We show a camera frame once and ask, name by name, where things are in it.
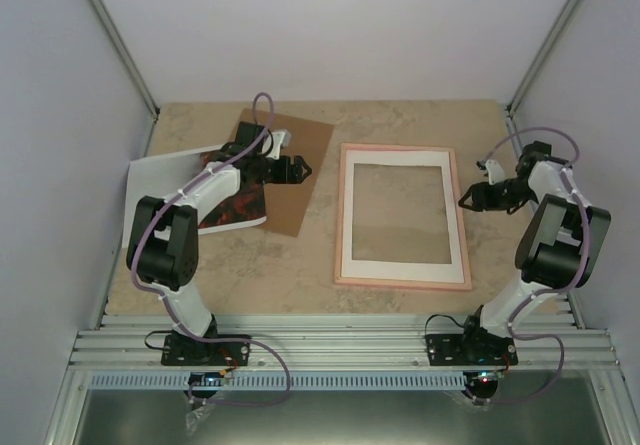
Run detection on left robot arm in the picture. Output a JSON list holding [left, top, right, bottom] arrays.
[[126, 122, 312, 368]]

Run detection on blue grey cable duct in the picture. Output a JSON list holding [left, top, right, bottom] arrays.
[[88, 371, 466, 392]]

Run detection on aluminium rail base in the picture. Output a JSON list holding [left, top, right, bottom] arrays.
[[45, 300, 639, 444]]

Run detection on right corner aluminium post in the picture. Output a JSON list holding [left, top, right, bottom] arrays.
[[505, 0, 584, 118]]

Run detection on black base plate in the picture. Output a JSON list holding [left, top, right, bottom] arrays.
[[160, 332, 251, 368], [425, 333, 519, 366]]

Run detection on pink picture frame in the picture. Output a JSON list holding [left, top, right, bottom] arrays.
[[334, 143, 472, 292]]

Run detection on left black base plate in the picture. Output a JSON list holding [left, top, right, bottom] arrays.
[[160, 332, 251, 368]]

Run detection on white paper sheet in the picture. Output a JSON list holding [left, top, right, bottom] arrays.
[[122, 144, 222, 248]]

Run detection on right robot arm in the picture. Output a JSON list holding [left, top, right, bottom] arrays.
[[457, 141, 611, 365]]

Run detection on brown backing board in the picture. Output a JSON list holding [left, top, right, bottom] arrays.
[[258, 114, 334, 237]]

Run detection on white mat board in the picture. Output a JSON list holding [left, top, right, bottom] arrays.
[[334, 143, 472, 292]]

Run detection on clear acrylic sheet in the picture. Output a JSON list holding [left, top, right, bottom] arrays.
[[352, 164, 451, 264]]

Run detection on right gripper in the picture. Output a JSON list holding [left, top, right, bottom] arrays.
[[460, 178, 537, 212]]

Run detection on red black photo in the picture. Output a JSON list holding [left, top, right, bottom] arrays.
[[197, 149, 268, 236]]

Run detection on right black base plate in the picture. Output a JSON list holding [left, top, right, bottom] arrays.
[[425, 333, 519, 366]]

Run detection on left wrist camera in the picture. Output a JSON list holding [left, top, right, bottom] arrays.
[[264, 130, 292, 160]]

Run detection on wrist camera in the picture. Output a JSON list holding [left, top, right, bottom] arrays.
[[476, 159, 506, 185], [264, 130, 292, 160]]

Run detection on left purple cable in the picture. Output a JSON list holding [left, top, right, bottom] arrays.
[[128, 92, 292, 409]]

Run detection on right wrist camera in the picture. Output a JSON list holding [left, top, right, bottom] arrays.
[[476, 159, 506, 185]]

